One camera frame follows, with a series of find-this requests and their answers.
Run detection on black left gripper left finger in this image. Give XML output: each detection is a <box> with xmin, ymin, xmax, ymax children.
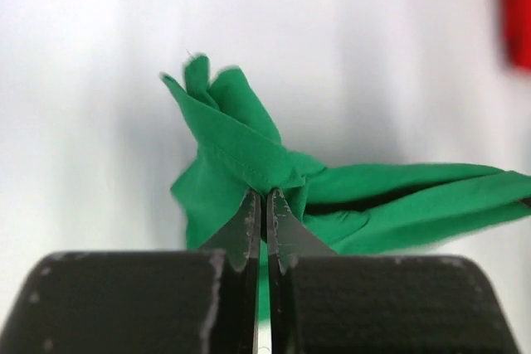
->
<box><xmin>200</xmin><ymin>189</ymin><xmax>261</xmax><ymax>353</ymax></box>

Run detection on green t-shirt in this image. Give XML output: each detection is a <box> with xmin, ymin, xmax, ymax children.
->
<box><xmin>159</xmin><ymin>51</ymin><xmax>531</xmax><ymax>256</ymax></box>

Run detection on folded red t-shirt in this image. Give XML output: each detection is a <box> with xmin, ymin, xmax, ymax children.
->
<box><xmin>500</xmin><ymin>0</ymin><xmax>530</xmax><ymax>71</ymax></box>

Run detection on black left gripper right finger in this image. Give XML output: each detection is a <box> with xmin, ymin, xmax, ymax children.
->
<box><xmin>265</xmin><ymin>188</ymin><xmax>337</xmax><ymax>353</ymax></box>

